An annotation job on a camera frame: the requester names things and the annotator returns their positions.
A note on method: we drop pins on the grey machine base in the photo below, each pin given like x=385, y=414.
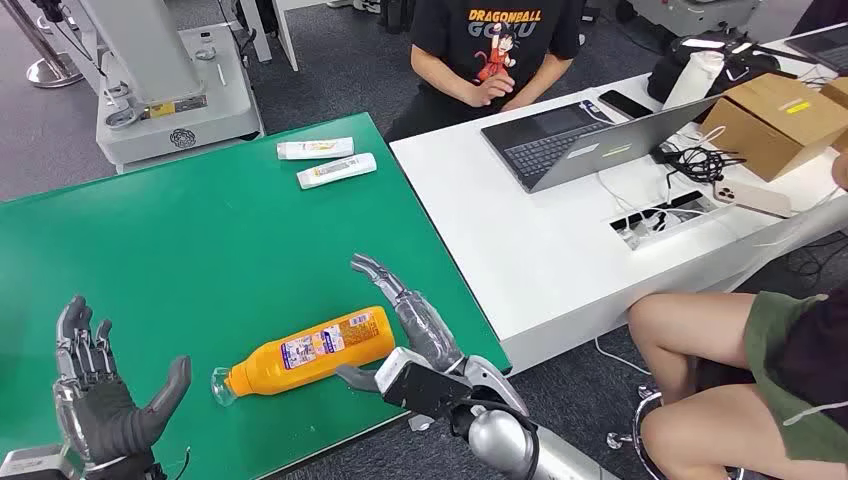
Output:
x=696, y=13

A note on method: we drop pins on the dark open laptop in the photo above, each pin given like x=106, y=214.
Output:
x=825, y=50

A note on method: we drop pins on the person in black shirt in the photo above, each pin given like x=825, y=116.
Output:
x=464, y=40

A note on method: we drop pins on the white table leg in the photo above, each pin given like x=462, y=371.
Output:
x=285, y=33

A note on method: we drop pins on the grey robot base machine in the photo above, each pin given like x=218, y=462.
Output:
x=199, y=126

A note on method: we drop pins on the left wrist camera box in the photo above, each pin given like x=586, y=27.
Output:
x=33, y=464

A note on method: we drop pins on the small cardboard box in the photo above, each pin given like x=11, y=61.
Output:
x=838, y=93

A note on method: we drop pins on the chrome chair frame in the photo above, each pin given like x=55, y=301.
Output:
x=638, y=424

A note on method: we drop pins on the orange bottle with label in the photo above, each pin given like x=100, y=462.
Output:
x=265, y=374

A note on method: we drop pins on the large cardboard box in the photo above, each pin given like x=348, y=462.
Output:
x=768, y=126

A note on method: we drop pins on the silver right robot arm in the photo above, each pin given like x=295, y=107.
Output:
x=497, y=437

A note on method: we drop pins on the silver open laptop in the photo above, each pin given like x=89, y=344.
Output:
x=616, y=149

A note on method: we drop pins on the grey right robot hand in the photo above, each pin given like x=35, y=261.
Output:
x=427, y=328

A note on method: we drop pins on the chrome stanchion post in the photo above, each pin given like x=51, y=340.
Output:
x=50, y=69

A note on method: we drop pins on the white desk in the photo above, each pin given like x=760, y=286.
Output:
x=503, y=252

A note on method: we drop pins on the person in green shorts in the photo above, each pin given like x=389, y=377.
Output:
x=782, y=358

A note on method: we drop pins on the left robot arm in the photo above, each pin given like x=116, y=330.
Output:
x=126, y=470

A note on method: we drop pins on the black bag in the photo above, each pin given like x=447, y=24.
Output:
x=748, y=66

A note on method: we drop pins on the white tube with label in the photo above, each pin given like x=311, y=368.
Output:
x=336, y=171
x=314, y=149

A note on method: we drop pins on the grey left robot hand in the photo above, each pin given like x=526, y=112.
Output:
x=106, y=417

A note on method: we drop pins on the black smartphone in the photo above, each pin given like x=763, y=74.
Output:
x=625, y=104

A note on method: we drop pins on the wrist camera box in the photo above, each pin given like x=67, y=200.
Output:
x=424, y=391
x=33, y=464

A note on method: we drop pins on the beige smartphone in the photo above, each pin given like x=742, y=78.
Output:
x=752, y=199

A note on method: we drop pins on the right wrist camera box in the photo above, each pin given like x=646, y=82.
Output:
x=424, y=391

